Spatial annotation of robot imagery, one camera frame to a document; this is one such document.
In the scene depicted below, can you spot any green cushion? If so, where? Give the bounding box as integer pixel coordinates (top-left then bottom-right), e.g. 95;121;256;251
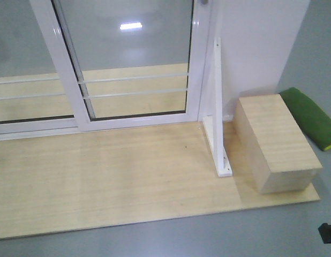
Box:
280;87;331;151

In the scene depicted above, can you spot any white triangular support bracket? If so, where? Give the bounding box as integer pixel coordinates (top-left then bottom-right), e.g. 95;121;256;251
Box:
202;37;233;177

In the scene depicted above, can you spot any white framed sliding glass door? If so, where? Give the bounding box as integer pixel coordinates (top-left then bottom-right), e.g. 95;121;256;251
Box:
28;0;213;133

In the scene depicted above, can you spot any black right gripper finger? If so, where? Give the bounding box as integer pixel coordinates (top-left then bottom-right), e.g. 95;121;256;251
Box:
318;223;331;244

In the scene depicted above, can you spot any fixed white framed glass panel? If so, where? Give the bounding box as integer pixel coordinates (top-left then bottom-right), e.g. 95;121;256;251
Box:
0;1;85;141

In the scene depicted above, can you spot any light wooden base board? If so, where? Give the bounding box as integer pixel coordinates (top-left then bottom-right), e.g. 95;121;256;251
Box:
0;122;320;239

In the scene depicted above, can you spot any light wooden box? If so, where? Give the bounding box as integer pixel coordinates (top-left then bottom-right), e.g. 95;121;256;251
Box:
233;94;322;194

